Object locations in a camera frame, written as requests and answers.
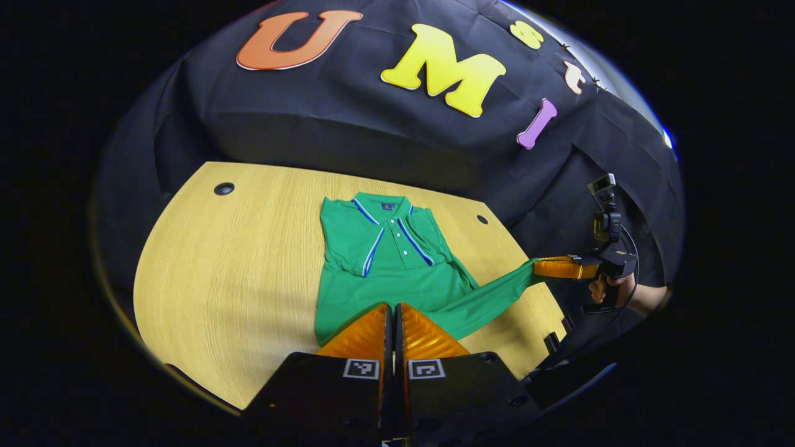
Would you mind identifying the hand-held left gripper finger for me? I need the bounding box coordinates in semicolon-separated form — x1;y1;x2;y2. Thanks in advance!
395;302;541;445
243;302;394;445

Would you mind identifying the green T-shirt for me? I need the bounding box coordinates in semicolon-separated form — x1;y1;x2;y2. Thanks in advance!
314;192;547;347

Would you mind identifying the black backdrop cloth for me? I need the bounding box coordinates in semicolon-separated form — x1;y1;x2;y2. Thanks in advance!
93;0;684;361

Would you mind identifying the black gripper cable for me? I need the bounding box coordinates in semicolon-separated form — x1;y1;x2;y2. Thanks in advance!
618;225;640;311

